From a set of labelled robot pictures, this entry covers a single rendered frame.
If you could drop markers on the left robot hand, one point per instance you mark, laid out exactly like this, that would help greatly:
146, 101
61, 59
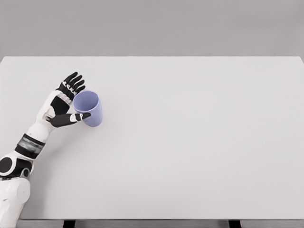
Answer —
58, 104

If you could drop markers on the light purple cup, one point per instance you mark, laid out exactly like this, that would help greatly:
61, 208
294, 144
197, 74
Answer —
91, 111

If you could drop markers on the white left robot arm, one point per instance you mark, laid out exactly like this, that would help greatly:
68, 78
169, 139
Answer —
28, 142

